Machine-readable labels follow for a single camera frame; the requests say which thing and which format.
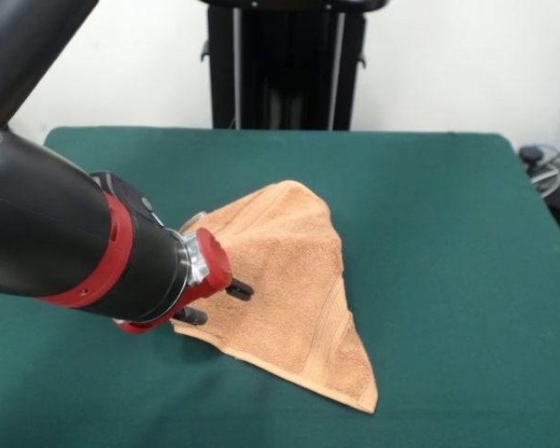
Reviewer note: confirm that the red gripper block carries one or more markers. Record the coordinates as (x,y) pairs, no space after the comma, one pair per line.
(217,266)

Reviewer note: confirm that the tan terry towel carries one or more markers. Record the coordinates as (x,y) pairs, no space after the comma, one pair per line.
(298,289)

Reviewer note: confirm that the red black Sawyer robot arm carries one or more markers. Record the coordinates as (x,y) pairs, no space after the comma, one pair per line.
(51,224)

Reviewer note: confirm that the dark green table cloth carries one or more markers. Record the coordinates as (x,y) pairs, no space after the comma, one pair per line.
(448,280)

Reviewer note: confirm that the grey chair base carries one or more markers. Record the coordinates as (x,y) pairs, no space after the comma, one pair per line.
(534,154)

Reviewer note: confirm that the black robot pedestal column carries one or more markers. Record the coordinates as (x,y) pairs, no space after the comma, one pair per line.
(284,70)

